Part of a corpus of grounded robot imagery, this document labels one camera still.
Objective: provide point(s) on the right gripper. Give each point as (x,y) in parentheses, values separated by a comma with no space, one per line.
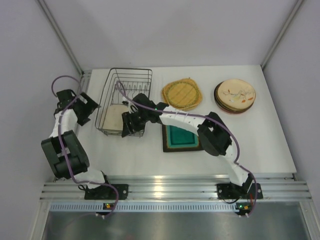
(130,128)

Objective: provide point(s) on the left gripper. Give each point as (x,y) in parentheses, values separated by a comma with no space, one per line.
(86,108)

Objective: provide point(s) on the dark wire dish rack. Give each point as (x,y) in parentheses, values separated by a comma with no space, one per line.
(120,85)

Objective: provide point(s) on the dark square plate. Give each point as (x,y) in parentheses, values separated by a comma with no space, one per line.
(175,139)

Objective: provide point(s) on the orange woven square plate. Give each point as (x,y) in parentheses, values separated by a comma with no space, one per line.
(183,92)

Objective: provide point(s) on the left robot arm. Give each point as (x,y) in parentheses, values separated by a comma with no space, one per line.
(65,154)

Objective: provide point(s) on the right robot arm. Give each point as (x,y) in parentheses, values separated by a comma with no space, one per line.
(215,138)

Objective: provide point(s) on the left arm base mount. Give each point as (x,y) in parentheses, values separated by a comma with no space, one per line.
(105,193)

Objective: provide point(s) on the slotted cable duct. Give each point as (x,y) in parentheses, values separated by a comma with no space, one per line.
(149,207)

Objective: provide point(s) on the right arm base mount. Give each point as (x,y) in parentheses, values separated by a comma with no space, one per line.
(230,191)

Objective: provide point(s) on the aluminium rail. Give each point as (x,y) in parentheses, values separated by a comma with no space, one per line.
(276,187)

